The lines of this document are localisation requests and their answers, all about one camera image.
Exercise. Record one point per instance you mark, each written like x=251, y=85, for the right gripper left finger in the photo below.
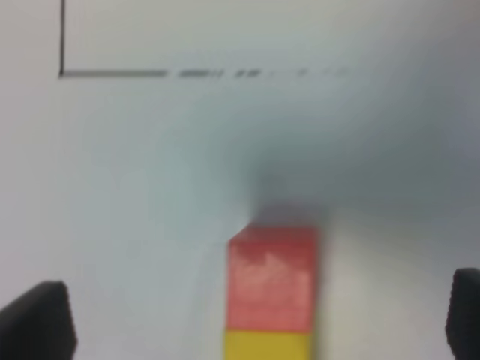
x=39, y=324

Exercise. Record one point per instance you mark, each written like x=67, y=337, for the red block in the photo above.
x=272, y=279

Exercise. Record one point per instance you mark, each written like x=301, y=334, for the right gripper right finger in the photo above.
x=462, y=323

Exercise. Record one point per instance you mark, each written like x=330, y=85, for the yellow block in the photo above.
x=262, y=345

